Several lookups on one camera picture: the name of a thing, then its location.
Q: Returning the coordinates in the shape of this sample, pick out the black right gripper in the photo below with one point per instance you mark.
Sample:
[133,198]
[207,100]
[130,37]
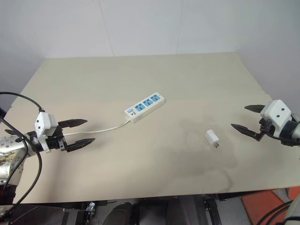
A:
[267,127]

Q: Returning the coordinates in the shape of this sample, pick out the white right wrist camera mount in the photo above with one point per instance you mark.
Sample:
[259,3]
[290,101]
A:
[276,112]

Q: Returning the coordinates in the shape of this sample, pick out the black metal table frame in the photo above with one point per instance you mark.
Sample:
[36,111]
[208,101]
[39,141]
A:
[215,208]

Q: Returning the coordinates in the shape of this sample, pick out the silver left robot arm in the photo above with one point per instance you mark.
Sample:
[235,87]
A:
[9,150]

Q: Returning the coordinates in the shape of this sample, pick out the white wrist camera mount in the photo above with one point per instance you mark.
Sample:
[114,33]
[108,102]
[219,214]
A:
[43,123]
[276,112]

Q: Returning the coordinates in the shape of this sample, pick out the white power strip blue sockets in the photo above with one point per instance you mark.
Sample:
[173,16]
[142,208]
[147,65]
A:
[145,106]

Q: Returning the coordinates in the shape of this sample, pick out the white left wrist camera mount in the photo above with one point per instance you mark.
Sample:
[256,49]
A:
[43,123]

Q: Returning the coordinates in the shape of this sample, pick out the silver caster wheel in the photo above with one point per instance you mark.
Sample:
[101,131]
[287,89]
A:
[91,208]

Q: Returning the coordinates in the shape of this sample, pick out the white plug adapter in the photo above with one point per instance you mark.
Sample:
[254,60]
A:
[210,137]

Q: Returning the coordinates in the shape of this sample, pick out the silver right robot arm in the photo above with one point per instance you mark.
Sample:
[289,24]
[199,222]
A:
[290,131]

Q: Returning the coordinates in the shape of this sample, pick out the orange floor mat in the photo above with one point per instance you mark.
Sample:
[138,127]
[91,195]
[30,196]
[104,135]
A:
[260,204]

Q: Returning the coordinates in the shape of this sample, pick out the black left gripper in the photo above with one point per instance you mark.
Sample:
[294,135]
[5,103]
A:
[55,142]

